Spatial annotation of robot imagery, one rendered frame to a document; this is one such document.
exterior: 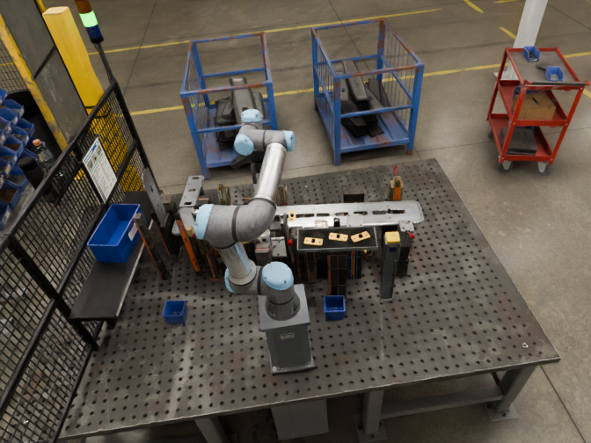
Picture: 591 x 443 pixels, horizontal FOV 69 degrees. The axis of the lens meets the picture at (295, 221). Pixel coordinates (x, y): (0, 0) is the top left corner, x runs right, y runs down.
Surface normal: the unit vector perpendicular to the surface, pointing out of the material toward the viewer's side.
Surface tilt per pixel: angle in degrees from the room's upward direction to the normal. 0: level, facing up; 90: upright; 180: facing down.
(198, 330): 0
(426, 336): 0
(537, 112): 90
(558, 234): 0
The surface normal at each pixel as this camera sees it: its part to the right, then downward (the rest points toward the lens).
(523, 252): -0.07, -0.72
